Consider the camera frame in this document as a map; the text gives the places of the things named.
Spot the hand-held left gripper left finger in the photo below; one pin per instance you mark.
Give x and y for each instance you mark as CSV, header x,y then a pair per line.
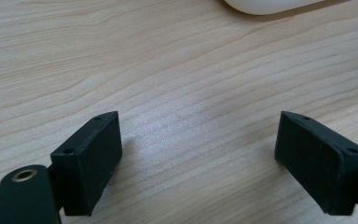
x,y
90,168

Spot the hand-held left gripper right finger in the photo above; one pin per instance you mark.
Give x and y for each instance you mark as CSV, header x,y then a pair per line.
x,y
317,165

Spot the white plastic bin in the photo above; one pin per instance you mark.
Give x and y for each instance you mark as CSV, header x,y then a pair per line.
x,y
267,6

